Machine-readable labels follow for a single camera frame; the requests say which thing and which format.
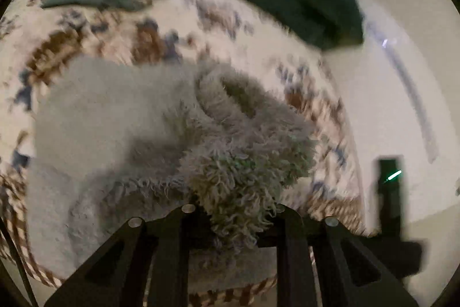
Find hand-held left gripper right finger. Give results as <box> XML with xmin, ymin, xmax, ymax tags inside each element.
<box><xmin>276</xmin><ymin>206</ymin><xmax>419</xmax><ymax>307</ymax></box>

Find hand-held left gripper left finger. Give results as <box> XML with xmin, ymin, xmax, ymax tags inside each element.
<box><xmin>44</xmin><ymin>204</ymin><xmax>198</xmax><ymax>307</ymax></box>

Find gray fleece pants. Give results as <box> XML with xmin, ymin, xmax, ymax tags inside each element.
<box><xmin>27</xmin><ymin>53</ymin><xmax>317</xmax><ymax>289</ymax></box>

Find white headboard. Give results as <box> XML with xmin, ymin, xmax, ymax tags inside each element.
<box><xmin>320</xmin><ymin>0</ymin><xmax>460</xmax><ymax>236</ymax></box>

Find floral blanket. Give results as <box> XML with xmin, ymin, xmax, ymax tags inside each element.
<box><xmin>0</xmin><ymin>0</ymin><xmax>367</xmax><ymax>307</ymax></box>

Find dark green pillow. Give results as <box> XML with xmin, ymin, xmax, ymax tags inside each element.
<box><xmin>293</xmin><ymin>0</ymin><xmax>364</xmax><ymax>50</ymax></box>

